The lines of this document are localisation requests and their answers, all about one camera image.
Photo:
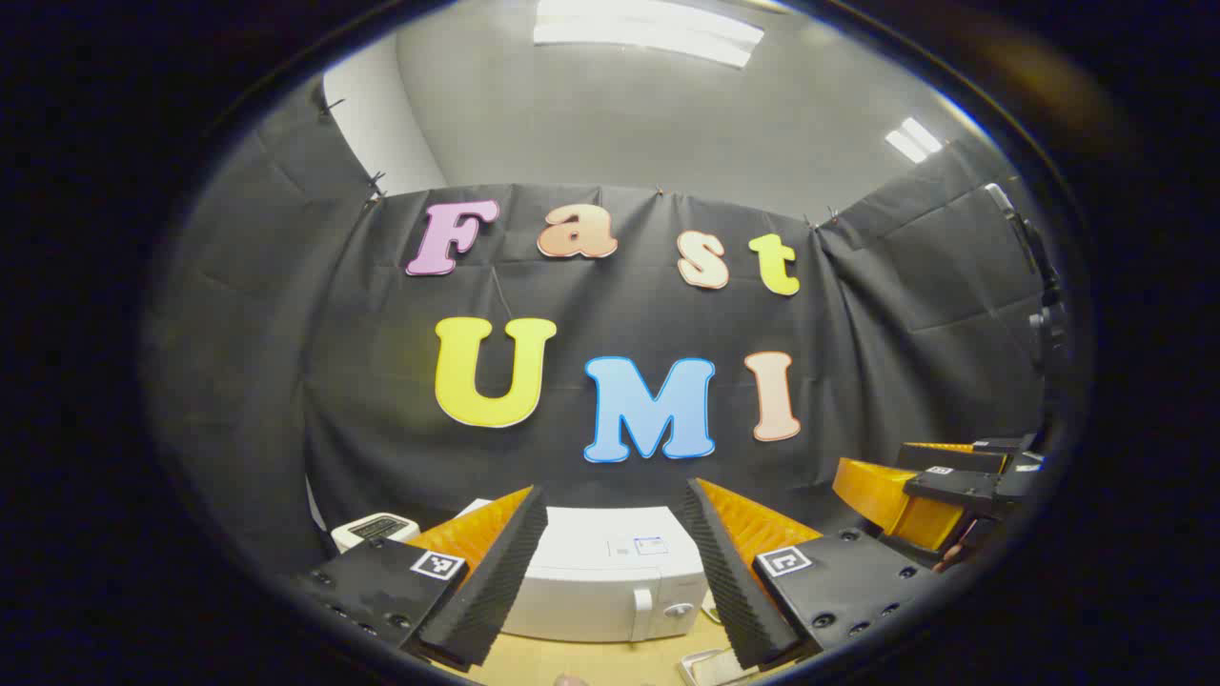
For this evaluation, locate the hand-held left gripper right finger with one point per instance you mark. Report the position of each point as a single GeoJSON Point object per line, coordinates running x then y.
{"type": "Point", "coordinates": [729, 591]}

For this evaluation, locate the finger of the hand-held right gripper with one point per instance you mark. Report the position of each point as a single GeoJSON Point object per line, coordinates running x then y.
{"type": "Point", "coordinates": [896, 500]}
{"type": "Point", "coordinates": [953, 459]}

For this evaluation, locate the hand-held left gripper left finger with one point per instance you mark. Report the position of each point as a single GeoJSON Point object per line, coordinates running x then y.
{"type": "Point", "coordinates": [496, 591]}

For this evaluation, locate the white microwave oven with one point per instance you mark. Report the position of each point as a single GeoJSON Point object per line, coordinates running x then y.
{"type": "Point", "coordinates": [600, 591]}

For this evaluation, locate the white divided dish with beans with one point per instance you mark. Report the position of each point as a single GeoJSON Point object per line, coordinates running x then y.
{"type": "Point", "coordinates": [710, 667]}

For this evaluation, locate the black metal stand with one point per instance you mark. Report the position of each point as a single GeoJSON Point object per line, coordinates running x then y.
{"type": "Point", "coordinates": [1044, 276]}

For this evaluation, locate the black backdrop cloth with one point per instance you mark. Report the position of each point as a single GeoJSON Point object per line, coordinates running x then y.
{"type": "Point", "coordinates": [620, 305]}

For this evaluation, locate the small ceiling light panel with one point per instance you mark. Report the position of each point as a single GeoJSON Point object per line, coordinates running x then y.
{"type": "Point", "coordinates": [913, 139]}

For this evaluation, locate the large ceiling light panel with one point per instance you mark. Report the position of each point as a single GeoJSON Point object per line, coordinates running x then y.
{"type": "Point", "coordinates": [648, 33]}

